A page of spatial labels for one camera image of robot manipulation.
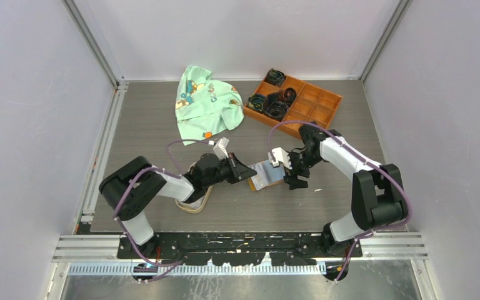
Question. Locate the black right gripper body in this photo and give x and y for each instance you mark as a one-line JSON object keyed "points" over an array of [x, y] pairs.
{"points": [[301, 162]]}

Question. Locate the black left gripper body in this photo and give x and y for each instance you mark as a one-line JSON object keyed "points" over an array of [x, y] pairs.
{"points": [[225, 171]]}

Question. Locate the orange leather card holder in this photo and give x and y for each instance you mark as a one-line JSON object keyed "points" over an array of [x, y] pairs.
{"points": [[266, 176]]}

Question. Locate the beige oval card tray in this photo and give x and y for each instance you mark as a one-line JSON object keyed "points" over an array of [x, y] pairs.
{"points": [[196, 202]]}

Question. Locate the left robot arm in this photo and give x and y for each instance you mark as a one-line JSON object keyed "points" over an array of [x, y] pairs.
{"points": [[131, 188]]}

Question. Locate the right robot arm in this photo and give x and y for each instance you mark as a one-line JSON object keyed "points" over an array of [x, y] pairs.
{"points": [[377, 195]]}

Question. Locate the black orange rolled tie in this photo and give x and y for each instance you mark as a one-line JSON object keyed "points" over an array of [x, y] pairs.
{"points": [[288, 96]]}

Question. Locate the light green printed shirt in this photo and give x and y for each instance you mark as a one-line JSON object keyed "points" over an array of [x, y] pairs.
{"points": [[205, 106]]}

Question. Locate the blue yellow rolled tie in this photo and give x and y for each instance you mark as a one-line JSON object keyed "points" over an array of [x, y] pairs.
{"points": [[256, 102]]}

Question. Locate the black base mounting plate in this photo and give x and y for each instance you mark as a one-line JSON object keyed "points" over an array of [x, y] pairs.
{"points": [[247, 248]]}

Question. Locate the dark green rolled tie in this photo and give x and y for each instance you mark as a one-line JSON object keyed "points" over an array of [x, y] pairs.
{"points": [[275, 77]]}

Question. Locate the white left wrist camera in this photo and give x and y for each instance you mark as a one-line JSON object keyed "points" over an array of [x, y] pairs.
{"points": [[219, 147]]}

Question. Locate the aluminium front rail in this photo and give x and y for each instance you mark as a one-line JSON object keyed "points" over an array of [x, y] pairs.
{"points": [[96, 255]]}

